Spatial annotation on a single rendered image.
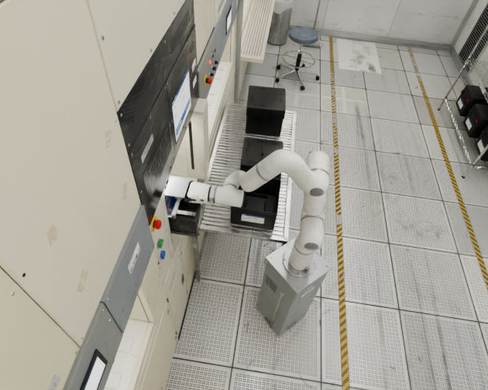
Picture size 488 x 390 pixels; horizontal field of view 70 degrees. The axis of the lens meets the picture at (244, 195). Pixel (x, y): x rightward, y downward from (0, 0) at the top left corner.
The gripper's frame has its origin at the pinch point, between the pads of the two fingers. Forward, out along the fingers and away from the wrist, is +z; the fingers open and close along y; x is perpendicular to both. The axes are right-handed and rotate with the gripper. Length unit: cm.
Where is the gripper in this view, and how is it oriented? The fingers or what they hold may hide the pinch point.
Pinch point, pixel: (178, 189)
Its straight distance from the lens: 172.0
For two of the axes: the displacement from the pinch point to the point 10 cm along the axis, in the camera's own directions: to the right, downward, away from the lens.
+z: -9.9, -1.4, 0.4
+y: 1.4, -7.6, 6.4
